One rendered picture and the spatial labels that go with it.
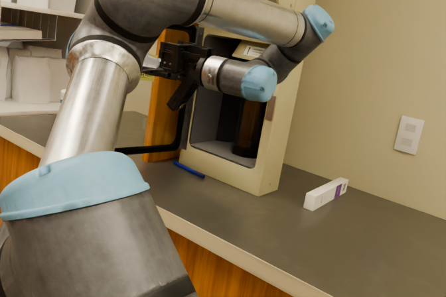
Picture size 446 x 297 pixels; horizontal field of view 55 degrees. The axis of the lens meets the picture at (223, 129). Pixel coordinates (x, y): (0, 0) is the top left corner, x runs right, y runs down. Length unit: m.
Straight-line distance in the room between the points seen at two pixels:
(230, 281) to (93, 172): 0.72
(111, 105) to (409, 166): 1.11
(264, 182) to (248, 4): 0.63
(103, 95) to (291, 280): 0.52
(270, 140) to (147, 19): 0.65
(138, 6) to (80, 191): 0.38
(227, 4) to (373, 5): 0.88
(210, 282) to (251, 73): 0.50
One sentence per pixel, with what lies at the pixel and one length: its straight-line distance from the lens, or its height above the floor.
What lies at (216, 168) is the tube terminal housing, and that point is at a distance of 1.32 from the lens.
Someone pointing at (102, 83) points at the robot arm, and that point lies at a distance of 0.63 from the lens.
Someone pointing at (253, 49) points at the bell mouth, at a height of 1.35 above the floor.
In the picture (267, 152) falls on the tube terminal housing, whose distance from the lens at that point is 1.22.
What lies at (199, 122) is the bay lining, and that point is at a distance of 1.39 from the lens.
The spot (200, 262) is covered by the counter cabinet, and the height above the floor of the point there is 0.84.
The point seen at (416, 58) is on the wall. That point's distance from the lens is 1.50.
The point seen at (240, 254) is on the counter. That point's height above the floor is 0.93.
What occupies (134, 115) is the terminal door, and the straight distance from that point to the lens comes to 1.26.
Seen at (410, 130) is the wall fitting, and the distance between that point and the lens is 1.49.
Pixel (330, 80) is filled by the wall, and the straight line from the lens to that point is 1.58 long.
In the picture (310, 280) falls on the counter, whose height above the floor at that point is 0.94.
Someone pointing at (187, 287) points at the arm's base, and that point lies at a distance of 0.35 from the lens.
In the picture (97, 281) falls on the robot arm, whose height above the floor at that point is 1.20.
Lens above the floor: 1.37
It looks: 12 degrees down
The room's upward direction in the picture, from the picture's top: 10 degrees clockwise
